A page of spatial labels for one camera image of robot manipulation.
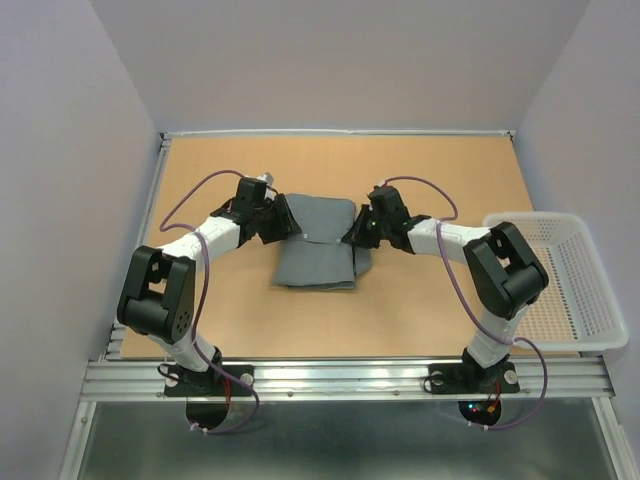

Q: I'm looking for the grey long sleeve shirt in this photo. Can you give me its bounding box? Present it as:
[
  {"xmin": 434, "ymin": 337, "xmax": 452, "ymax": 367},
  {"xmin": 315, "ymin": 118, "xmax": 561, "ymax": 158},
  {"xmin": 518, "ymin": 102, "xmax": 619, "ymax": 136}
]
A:
[{"xmin": 272, "ymin": 193, "xmax": 372, "ymax": 291}]

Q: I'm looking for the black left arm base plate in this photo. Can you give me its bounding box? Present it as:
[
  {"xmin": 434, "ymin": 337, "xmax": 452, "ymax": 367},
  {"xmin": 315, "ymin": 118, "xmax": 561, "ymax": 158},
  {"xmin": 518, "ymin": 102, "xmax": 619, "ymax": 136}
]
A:
[{"xmin": 156, "ymin": 363, "xmax": 255, "ymax": 398}]

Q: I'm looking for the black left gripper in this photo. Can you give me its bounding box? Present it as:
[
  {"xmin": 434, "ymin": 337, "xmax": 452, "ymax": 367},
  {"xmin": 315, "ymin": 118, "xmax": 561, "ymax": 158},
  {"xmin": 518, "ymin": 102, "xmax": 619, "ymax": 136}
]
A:
[{"xmin": 253, "ymin": 193, "xmax": 302, "ymax": 245}]

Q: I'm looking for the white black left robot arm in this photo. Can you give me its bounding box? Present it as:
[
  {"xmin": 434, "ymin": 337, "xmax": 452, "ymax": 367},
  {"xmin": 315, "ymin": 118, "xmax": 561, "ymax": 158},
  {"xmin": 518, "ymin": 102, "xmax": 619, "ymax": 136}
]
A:
[{"xmin": 116, "ymin": 194, "xmax": 301, "ymax": 394}]

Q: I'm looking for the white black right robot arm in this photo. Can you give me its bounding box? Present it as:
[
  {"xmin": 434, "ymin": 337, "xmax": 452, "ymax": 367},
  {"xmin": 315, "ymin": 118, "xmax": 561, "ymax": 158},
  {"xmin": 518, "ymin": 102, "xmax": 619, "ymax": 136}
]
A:
[{"xmin": 342, "ymin": 205, "xmax": 549, "ymax": 392}]

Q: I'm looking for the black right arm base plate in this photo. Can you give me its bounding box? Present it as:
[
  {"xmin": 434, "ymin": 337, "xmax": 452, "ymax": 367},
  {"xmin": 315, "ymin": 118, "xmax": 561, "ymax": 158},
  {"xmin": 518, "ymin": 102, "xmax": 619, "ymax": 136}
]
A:
[{"xmin": 423, "ymin": 362, "xmax": 520, "ymax": 395}]

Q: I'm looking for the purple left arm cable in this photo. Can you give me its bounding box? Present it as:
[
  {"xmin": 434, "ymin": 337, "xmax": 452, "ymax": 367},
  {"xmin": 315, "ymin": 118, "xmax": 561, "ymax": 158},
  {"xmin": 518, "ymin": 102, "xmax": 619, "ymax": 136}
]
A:
[{"xmin": 159, "ymin": 170, "xmax": 260, "ymax": 435}]

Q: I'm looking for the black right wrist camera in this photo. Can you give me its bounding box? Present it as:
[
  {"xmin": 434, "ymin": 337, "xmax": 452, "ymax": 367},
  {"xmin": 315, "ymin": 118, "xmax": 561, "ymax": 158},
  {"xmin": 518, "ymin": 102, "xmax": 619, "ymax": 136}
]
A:
[{"xmin": 368, "ymin": 186, "xmax": 410, "ymax": 228}]

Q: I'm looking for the aluminium front frame rail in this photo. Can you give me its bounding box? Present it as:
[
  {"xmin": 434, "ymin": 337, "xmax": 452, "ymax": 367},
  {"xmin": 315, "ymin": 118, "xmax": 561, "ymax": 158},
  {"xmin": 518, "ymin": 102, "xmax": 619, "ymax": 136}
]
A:
[{"xmin": 80, "ymin": 356, "xmax": 614, "ymax": 403}]

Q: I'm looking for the white perforated plastic basket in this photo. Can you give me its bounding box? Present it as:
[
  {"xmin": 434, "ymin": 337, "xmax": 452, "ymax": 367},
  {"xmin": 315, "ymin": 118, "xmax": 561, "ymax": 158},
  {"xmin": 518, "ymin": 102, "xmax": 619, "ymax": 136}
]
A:
[{"xmin": 483, "ymin": 211, "xmax": 629, "ymax": 353}]

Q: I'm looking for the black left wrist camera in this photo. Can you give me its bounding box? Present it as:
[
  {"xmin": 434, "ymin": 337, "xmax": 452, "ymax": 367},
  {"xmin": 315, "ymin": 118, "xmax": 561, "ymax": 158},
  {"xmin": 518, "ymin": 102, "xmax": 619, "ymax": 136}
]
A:
[{"xmin": 232, "ymin": 177, "xmax": 267, "ymax": 216}]

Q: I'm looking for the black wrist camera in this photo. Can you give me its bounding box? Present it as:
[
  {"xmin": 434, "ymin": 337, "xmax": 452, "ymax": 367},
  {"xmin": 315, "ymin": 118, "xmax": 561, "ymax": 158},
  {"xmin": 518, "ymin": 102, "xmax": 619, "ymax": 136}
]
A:
[
  {"xmin": 232, "ymin": 177, "xmax": 267, "ymax": 216},
  {"xmin": 368, "ymin": 186, "xmax": 410, "ymax": 228}
]

